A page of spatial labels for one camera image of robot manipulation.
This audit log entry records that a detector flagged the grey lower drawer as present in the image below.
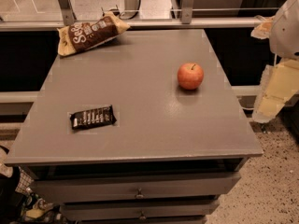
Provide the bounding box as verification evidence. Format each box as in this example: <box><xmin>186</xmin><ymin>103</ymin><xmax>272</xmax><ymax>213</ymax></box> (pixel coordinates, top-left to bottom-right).
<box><xmin>61</xmin><ymin>200</ymin><xmax>219</xmax><ymax>220</ymax></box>

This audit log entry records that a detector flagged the grey drawer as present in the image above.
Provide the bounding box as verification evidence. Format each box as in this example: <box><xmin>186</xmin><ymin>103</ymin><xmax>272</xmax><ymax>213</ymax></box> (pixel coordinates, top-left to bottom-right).
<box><xmin>31</xmin><ymin>172</ymin><xmax>240</xmax><ymax>203</ymax></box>
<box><xmin>61</xmin><ymin>200</ymin><xmax>219</xmax><ymax>220</ymax></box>

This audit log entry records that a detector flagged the red apple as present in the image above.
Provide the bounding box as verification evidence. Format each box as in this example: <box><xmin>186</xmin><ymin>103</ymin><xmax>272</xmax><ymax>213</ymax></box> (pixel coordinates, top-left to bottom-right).
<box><xmin>177</xmin><ymin>63</ymin><xmax>204</xmax><ymax>91</ymax></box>

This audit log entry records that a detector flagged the metal lower drawer knob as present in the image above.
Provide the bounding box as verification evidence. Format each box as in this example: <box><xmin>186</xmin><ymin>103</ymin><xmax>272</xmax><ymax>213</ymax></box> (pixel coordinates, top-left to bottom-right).
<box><xmin>139</xmin><ymin>212</ymin><xmax>147</xmax><ymax>220</ymax></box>

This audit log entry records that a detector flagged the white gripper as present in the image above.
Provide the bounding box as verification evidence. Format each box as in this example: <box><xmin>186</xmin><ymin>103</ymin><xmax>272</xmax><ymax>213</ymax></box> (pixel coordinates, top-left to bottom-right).
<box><xmin>250</xmin><ymin>0</ymin><xmax>299</xmax><ymax>123</ymax></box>

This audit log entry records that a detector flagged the clutter pile on floor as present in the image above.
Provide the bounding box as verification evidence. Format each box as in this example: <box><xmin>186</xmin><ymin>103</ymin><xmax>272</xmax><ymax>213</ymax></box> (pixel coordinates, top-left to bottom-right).
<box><xmin>0</xmin><ymin>146</ymin><xmax>68</xmax><ymax>224</ymax></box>

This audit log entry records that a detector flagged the metal top drawer knob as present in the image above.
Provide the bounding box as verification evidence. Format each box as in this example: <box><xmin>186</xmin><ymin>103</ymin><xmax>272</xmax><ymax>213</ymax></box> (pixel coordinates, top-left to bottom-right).
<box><xmin>135</xmin><ymin>189</ymin><xmax>144</xmax><ymax>199</ymax></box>

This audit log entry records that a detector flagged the grey metal railing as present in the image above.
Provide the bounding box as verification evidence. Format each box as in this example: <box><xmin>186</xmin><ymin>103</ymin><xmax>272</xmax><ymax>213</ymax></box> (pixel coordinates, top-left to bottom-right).
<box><xmin>0</xmin><ymin>0</ymin><xmax>299</xmax><ymax>117</ymax></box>

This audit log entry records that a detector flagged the grey top drawer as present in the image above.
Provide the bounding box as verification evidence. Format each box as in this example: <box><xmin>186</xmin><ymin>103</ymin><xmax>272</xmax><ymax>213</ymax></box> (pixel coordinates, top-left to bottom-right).
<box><xmin>31</xmin><ymin>172</ymin><xmax>240</xmax><ymax>203</ymax></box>

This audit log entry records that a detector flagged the metal drawer knob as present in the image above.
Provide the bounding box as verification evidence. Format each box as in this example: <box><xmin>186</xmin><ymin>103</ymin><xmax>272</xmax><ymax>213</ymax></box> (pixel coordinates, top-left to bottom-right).
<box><xmin>135</xmin><ymin>189</ymin><xmax>144</xmax><ymax>199</ymax></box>
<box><xmin>139</xmin><ymin>212</ymin><xmax>147</xmax><ymax>220</ymax></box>

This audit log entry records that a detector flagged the brown chip bag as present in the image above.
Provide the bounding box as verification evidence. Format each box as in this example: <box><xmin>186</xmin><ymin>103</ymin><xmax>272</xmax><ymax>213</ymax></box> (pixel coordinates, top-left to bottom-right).
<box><xmin>58</xmin><ymin>11</ymin><xmax>130</xmax><ymax>56</ymax></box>

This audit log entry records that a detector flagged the black rxbar chocolate bar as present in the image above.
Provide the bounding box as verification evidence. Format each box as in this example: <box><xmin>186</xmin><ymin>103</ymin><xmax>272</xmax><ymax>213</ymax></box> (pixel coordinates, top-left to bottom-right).
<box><xmin>70</xmin><ymin>105</ymin><xmax>117</xmax><ymax>130</ymax></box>

